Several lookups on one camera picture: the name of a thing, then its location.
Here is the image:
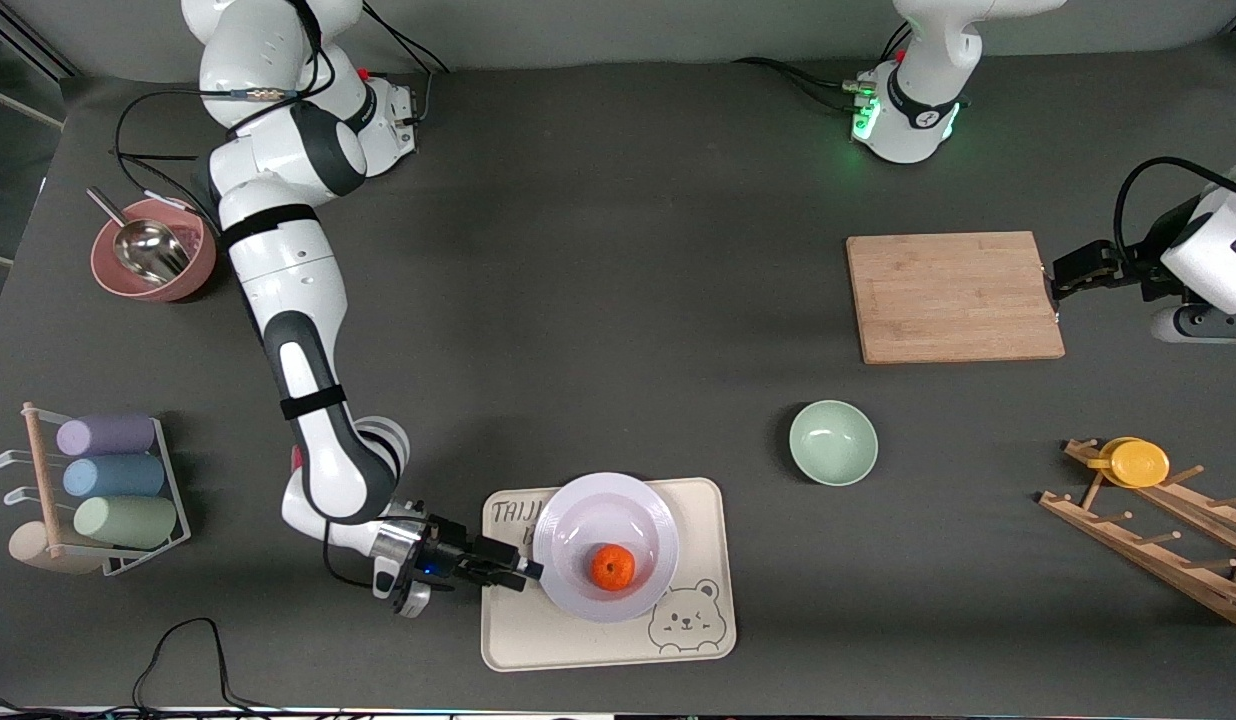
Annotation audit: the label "orange fruit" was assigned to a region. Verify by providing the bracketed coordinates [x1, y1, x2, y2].
[590, 542, 638, 593]

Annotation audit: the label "white round plate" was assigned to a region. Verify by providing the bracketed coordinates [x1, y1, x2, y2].
[532, 471, 682, 625]

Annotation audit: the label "cream tray with bear print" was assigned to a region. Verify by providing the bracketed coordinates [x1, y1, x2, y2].
[479, 476, 738, 674]

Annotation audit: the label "wooden cutting board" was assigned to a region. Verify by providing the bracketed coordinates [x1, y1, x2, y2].
[845, 230, 1068, 367]

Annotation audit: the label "yellow cup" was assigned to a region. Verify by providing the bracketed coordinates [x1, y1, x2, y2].
[1085, 436, 1172, 490]

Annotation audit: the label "wooden peg drying rack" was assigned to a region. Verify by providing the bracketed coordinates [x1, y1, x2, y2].
[1037, 436, 1236, 630]

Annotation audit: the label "pale green bowl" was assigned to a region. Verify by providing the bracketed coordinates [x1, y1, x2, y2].
[787, 399, 880, 489]

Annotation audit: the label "green cup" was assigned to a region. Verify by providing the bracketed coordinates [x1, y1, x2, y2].
[72, 495, 179, 551]

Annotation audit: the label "blue cup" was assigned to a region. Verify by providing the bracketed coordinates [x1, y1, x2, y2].
[61, 454, 167, 500]

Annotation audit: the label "purple cup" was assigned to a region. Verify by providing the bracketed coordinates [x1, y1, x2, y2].
[55, 413, 158, 459]

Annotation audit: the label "pink bowl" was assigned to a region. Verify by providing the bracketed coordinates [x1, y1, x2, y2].
[89, 195, 219, 304]

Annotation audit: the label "metal scoop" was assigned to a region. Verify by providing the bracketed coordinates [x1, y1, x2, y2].
[85, 186, 193, 287]

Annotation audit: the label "beige cup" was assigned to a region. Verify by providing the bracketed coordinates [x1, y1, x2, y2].
[7, 520, 105, 576]

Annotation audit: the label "black cable on table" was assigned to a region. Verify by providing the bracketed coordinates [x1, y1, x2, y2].
[131, 616, 281, 714]

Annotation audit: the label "black left arm base cables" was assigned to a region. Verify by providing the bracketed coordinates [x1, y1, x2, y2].
[731, 18, 916, 113]

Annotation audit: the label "black arm base cables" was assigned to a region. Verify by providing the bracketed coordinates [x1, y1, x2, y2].
[731, 18, 916, 113]
[361, 5, 455, 126]

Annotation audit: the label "white wire cup rack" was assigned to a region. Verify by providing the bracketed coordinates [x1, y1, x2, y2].
[0, 401, 193, 579]

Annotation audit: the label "black right arm base cables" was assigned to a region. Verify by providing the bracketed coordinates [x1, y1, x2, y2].
[361, 5, 455, 126]

